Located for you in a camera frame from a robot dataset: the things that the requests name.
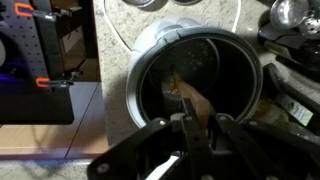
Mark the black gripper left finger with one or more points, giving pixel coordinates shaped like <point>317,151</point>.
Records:
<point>191,144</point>

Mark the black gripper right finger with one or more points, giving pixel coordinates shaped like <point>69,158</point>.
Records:
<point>258,162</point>

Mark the wooden spoon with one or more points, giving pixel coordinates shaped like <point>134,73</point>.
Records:
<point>200,104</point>

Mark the white rice cooker body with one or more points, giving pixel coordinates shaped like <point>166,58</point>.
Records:
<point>216,62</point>

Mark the steel slotted spoon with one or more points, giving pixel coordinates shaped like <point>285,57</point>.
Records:
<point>310,26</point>

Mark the steel ladle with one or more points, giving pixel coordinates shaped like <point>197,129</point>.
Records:
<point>283,18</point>

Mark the wide shallow steel bowl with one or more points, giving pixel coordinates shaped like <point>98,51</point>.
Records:
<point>186,2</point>

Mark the small steel bowl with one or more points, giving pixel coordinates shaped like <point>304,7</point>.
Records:
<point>143,4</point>

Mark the black pegboard with clamps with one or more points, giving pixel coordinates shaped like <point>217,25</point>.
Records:
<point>33,86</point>

